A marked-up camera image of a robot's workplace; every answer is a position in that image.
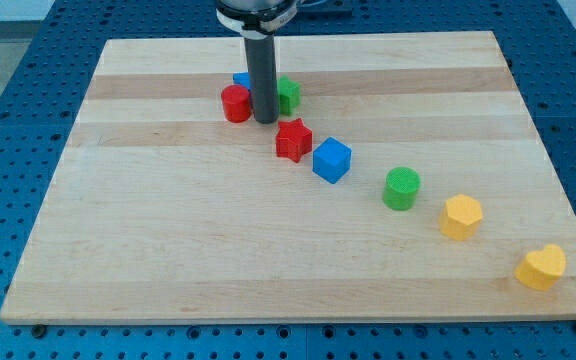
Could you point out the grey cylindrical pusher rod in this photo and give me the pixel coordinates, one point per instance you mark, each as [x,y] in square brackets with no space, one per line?
[261,66]

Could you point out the red cylinder block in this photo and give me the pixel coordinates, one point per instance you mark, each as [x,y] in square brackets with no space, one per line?
[236,103]

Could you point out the green cylinder block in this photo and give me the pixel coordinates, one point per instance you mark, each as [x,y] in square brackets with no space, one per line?
[401,187]

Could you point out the blue cube block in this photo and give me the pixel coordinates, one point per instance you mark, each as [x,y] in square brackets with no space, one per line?
[331,160]

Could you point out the red star block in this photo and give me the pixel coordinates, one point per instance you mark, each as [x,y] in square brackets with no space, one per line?
[293,140]

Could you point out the wooden board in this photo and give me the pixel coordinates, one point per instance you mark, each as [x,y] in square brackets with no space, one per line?
[160,211]

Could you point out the blue block behind rod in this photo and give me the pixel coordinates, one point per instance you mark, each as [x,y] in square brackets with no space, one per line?
[242,79]

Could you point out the yellow heart block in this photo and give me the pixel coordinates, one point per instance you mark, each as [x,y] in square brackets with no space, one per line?
[541,269]

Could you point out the yellow hexagon block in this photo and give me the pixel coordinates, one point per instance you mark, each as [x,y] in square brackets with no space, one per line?
[460,217]

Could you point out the green star block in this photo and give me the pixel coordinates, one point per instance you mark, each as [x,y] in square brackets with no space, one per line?
[289,92]

